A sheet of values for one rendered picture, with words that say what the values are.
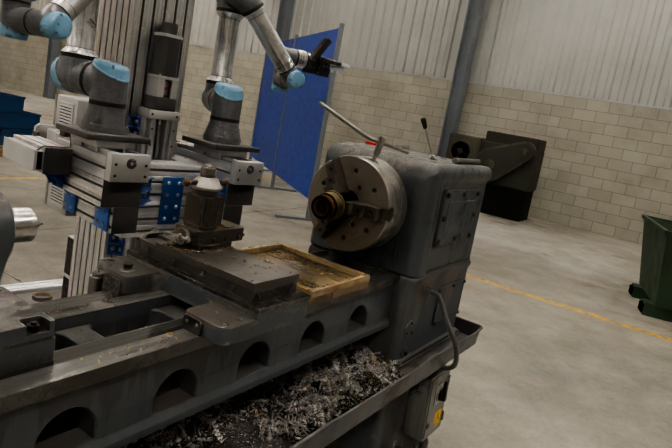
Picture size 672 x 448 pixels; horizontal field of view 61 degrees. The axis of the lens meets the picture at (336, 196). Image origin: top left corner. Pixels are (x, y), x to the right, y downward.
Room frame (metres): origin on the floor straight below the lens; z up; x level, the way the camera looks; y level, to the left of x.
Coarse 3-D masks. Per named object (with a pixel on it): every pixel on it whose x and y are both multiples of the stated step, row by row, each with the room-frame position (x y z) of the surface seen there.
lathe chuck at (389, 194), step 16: (352, 160) 1.83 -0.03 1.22; (368, 160) 1.81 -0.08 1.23; (320, 176) 1.89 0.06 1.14; (352, 176) 1.82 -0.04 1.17; (368, 176) 1.79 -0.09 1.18; (384, 176) 1.78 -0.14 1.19; (320, 192) 1.88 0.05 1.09; (352, 192) 1.91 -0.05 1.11; (368, 192) 1.78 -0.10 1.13; (384, 192) 1.75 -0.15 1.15; (400, 192) 1.81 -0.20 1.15; (400, 208) 1.80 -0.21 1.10; (352, 224) 1.81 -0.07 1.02; (368, 224) 1.77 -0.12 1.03; (384, 224) 1.74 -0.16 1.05; (336, 240) 1.83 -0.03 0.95; (352, 240) 1.80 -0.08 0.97; (368, 240) 1.76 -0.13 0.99; (384, 240) 1.81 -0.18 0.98
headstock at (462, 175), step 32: (384, 160) 1.95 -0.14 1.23; (416, 160) 1.92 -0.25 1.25; (448, 160) 2.24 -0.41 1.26; (416, 192) 1.86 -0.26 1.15; (448, 192) 1.98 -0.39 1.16; (480, 192) 2.29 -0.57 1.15; (416, 224) 1.85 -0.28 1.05; (448, 224) 2.02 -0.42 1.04; (352, 256) 1.97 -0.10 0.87; (384, 256) 1.90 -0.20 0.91; (416, 256) 1.85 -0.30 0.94; (448, 256) 2.11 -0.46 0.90
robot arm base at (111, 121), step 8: (88, 104) 1.87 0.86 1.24; (96, 104) 1.84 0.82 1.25; (104, 104) 1.84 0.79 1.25; (112, 104) 1.86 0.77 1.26; (120, 104) 1.88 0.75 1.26; (88, 112) 1.85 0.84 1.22; (96, 112) 1.84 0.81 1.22; (104, 112) 1.84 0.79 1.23; (112, 112) 1.86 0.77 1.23; (120, 112) 1.88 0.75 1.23; (88, 120) 1.83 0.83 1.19; (96, 120) 1.84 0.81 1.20; (104, 120) 1.84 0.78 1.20; (112, 120) 1.85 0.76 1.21; (120, 120) 1.87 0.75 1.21; (88, 128) 1.83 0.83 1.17; (96, 128) 1.83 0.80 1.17; (104, 128) 1.83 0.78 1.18; (112, 128) 1.84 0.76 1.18; (120, 128) 1.87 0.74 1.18; (128, 128) 1.92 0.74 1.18
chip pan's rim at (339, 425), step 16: (464, 320) 2.33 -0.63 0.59; (352, 352) 1.91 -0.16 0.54; (448, 352) 2.00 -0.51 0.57; (400, 368) 1.85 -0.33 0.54; (416, 368) 1.75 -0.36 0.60; (432, 368) 1.90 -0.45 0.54; (400, 384) 1.68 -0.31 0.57; (368, 400) 1.49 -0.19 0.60; (384, 400) 1.61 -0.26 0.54; (352, 416) 1.44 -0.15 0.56; (368, 416) 1.53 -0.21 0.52; (320, 432) 1.31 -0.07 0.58; (336, 432) 1.39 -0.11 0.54
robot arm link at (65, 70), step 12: (96, 0) 1.93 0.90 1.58; (84, 12) 1.90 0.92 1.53; (96, 12) 1.94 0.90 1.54; (72, 24) 1.90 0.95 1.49; (84, 24) 1.91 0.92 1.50; (96, 24) 1.95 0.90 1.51; (72, 36) 1.90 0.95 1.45; (84, 36) 1.91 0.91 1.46; (72, 48) 1.90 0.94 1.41; (84, 48) 1.91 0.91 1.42; (60, 60) 1.90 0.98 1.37; (72, 60) 1.89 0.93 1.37; (84, 60) 1.90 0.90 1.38; (60, 72) 1.89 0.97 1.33; (72, 72) 1.88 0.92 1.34; (60, 84) 1.90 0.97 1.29; (72, 84) 1.88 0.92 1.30
